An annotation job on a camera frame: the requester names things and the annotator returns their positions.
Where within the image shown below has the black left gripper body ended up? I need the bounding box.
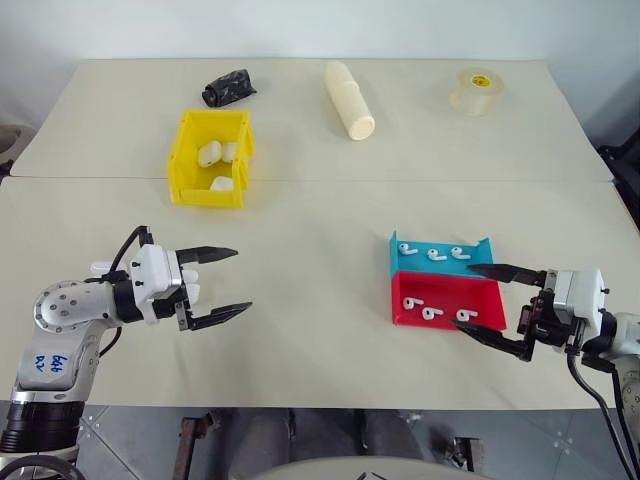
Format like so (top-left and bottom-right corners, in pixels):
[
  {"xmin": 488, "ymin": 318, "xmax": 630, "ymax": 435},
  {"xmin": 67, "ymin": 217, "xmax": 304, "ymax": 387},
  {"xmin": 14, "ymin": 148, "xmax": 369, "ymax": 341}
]
[{"xmin": 151, "ymin": 249, "xmax": 196, "ymax": 332}]

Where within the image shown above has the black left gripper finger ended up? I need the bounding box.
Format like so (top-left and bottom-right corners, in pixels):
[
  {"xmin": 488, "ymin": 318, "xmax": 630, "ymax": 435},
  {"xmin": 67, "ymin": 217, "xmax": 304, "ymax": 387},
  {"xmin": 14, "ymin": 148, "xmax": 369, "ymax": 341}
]
[
  {"xmin": 177, "ymin": 246, "xmax": 240, "ymax": 267},
  {"xmin": 191, "ymin": 301, "xmax": 254, "ymax": 332}
]

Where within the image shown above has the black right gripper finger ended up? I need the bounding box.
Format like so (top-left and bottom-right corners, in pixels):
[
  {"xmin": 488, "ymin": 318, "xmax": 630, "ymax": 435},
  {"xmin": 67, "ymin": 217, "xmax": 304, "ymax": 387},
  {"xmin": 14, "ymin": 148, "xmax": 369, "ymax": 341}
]
[
  {"xmin": 466, "ymin": 263, "xmax": 546, "ymax": 288},
  {"xmin": 451, "ymin": 320, "xmax": 532, "ymax": 362}
]

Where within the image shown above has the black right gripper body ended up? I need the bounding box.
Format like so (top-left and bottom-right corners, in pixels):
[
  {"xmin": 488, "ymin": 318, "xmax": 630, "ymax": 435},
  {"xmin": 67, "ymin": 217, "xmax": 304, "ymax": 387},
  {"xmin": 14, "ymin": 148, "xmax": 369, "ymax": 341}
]
[{"xmin": 518, "ymin": 271, "xmax": 587, "ymax": 362}]

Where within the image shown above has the yellow plastic bin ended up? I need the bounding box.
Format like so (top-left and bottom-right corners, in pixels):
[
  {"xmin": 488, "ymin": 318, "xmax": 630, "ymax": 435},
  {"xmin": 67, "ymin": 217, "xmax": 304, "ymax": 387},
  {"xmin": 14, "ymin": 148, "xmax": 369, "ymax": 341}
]
[{"xmin": 165, "ymin": 108, "xmax": 258, "ymax": 209}]

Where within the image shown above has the red plastic tray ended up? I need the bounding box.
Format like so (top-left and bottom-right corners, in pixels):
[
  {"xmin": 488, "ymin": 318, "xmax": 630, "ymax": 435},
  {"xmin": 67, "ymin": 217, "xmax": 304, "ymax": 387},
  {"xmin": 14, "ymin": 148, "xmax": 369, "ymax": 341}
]
[{"xmin": 389, "ymin": 270, "xmax": 508, "ymax": 332}]

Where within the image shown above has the blue plastic tray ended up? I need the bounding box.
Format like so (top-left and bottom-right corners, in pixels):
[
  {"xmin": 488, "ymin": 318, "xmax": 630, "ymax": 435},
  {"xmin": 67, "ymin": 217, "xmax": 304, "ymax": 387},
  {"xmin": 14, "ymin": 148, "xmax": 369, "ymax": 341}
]
[{"xmin": 388, "ymin": 229, "xmax": 496, "ymax": 279}]

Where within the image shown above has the rusty metal bar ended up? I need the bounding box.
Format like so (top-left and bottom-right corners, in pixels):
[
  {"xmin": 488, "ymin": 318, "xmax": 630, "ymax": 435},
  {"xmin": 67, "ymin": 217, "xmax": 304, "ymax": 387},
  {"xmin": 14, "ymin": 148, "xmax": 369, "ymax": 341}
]
[
  {"xmin": 178, "ymin": 413, "xmax": 214, "ymax": 480},
  {"xmin": 449, "ymin": 435, "xmax": 485, "ymax": 472}
]

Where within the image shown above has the black crumpled plastic bag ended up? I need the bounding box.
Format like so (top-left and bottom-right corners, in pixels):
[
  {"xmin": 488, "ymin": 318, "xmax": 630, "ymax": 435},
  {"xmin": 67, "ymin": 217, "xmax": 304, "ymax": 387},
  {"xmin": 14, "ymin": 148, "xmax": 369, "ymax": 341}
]
[{"xmin": 201, "ymin": 66, "xmax": 260, "ymax": 108}]

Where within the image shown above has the translucent adhesive tape roll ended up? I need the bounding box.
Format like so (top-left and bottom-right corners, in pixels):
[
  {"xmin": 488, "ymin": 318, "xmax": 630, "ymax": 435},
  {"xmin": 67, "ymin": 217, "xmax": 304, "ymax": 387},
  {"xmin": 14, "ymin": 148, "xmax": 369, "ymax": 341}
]
[{"xmin": 449, "ymin": 68, "xmax": 506, "ymax": 118}]

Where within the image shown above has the cream plastic cylinder bottle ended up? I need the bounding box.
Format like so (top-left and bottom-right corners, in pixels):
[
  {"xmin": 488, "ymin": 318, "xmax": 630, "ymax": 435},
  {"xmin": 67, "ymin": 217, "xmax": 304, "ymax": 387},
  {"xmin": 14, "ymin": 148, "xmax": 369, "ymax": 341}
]
[{"xmin": 323, "ymin": 60, "xmax": 377, "ymax": 143}]

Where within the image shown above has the grey round background object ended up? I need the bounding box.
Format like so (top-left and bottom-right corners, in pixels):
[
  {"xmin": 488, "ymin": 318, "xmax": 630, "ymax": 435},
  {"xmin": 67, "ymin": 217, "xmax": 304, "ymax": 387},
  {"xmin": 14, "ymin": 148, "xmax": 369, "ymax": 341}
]
[{"xmin": 0, "ymin": 122, "xmax": 37, "ymax": 169}]

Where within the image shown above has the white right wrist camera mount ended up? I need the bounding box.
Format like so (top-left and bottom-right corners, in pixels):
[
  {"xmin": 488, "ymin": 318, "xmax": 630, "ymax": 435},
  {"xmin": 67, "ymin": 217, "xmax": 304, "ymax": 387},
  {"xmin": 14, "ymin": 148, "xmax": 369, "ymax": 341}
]
[{"xmin": 546, "ymin": 268, "xmax": 610, "ymax": 322}]

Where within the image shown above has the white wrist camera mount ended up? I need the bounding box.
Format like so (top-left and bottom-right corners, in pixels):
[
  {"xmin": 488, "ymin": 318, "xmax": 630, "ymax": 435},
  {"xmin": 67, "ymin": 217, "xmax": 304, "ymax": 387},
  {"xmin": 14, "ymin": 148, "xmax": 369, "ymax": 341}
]
[
  {"xmin": 546, "ymin": 268, "xmax": 610, "ymax": 322},
  {"xmin": 127, "ymin": 243, "xmax": 184, "ymax": 326}
]

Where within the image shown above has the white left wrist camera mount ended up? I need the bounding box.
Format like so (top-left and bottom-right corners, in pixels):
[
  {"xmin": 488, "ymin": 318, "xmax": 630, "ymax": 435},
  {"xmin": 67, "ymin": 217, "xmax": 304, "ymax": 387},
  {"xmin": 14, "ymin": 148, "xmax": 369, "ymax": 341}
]
[{"xmin": 127, "ymin": 243, "xmax": 184, "ymax": 326}]

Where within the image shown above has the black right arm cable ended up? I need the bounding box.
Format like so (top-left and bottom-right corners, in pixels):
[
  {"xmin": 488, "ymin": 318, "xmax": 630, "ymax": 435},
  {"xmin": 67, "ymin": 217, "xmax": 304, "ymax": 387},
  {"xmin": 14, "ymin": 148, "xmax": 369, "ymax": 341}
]
[{"xmin": 564, "ymin": 344, "xmax": 639, "ymax": 480}]

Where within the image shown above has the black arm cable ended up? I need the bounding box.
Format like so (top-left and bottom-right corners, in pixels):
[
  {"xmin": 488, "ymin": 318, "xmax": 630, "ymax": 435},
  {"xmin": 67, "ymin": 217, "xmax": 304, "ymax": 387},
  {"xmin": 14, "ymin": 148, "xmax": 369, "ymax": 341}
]
[
  {"xmin": 564, "ymin": 344, "xmax": 639, "ymax": 480},
  {"xmin": 97, "ymin": 225, "xmax": 154, "ymax": 359}
]

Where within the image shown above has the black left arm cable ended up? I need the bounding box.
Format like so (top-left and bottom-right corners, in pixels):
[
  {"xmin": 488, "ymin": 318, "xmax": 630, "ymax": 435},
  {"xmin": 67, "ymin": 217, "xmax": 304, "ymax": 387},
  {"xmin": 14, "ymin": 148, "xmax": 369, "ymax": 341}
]
[{"xmin": 97, "ymin": 225, "xmax": 154, "ymax": 359}]

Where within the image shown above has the black ring hoop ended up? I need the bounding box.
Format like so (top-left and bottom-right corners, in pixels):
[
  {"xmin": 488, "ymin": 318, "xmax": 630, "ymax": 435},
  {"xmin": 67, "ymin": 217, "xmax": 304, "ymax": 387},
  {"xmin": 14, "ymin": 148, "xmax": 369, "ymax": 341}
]
[{"xmin": 0, "ymin": 451, "xmax": 82, "ymax": 480}]

